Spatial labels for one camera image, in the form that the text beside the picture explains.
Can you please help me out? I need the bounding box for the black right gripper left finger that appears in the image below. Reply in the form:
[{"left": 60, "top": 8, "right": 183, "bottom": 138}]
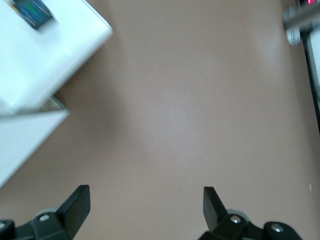
[{"left": 29, "top": 184, "right": 91, "bottom": 240}]

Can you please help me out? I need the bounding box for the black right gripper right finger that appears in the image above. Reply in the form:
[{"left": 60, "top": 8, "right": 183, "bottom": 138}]
[{"left": 203, "top": 185, "right": 251, "bottom": 240}]

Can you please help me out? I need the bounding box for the white box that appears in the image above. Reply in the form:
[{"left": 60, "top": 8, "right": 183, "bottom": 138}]
[{"left": 0, "top": 0, "right": 114, "bottom": 112}]

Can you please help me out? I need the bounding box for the red cap push button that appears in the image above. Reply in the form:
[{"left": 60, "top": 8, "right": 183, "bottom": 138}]
[{"left": 10, "top": 0, "right": 55, "bottom": 31}]

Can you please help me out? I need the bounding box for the white drawer cabinet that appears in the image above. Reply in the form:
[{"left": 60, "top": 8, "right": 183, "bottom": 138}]
[{"left": 0, "top": 109, "right": 71, "bottom": 190}]

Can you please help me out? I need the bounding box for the device with red display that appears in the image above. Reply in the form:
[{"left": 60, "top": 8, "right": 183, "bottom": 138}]
[{"left": 298, "top": 0, "right": 320, "bottom": 7}]

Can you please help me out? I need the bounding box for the white mast bracket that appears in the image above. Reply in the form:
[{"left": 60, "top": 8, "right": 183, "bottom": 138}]
[{"left": 285, "top": 26, "right": 302, "bottom": 47}]

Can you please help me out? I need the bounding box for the aluminium camera mast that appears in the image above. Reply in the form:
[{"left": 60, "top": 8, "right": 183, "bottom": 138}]
[{"left": 283, "top": 5, "right": 320, "bottom": 30}]

